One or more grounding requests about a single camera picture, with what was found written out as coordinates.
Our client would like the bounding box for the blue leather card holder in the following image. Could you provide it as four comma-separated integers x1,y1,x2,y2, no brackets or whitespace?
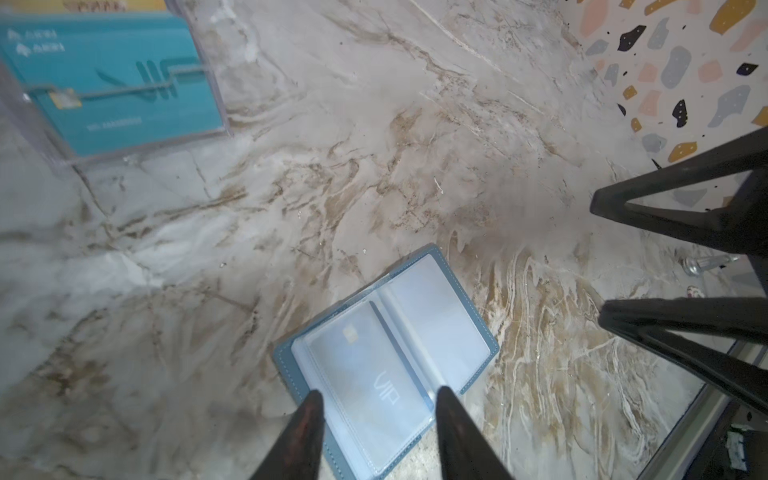
273,244,499,479

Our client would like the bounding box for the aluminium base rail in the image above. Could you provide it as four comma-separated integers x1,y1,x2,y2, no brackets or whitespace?
635,341,768,480

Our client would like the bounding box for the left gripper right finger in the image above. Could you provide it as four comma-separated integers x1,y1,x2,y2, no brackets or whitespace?
436,386,514,480

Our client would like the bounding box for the clear box with cards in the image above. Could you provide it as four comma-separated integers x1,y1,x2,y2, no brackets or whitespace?
0,0,230,172

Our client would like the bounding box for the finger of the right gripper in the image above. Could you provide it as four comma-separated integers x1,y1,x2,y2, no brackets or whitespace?
598,297,767,414
590,127,767,255

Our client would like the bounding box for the dark blue VIP credit card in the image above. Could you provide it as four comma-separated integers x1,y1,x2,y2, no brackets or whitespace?
292,300,434,479

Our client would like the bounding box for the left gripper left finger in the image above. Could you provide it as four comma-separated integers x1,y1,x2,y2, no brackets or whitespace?
250,390,325,480

